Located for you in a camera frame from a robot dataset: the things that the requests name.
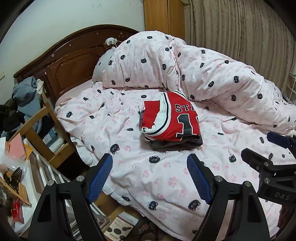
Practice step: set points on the pink paper sheet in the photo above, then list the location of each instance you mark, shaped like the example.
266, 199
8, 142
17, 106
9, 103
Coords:
15, 148

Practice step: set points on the wooden wardrobe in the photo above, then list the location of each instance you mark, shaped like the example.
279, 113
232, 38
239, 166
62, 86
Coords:
166, 16

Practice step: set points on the red basketball jersey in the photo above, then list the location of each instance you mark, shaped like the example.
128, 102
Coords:
171, 118

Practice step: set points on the folded dark purple garment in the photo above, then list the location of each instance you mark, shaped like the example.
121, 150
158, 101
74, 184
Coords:
186, 143

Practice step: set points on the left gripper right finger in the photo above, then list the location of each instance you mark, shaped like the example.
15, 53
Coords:
247, 222

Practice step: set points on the pink cat-print quilt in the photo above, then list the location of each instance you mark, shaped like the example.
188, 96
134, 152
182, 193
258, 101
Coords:
152, 59

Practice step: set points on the white wire rack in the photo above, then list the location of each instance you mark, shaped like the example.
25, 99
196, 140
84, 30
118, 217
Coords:
289, 93

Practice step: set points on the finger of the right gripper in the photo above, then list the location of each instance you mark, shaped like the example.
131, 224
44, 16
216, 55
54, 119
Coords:
279, 140
254, 160

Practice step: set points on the white product box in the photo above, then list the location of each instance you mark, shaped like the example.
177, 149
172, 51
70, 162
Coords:
121, 226

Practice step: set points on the dark wooden headboard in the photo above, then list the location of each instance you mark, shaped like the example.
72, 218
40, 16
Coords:
71, 61

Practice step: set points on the wooden chair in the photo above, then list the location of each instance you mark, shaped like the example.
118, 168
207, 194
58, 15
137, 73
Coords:
38, 126

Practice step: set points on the pink cat-print bed sheet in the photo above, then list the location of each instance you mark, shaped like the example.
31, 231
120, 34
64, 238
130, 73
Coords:
158, 184

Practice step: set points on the beige curtain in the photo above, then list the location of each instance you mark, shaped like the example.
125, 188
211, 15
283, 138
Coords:
247, 31

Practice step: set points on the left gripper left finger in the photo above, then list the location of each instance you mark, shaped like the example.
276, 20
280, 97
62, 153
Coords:
50, 220

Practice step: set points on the blue-grey clothes pile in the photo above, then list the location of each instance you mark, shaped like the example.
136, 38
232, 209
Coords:
27, 95

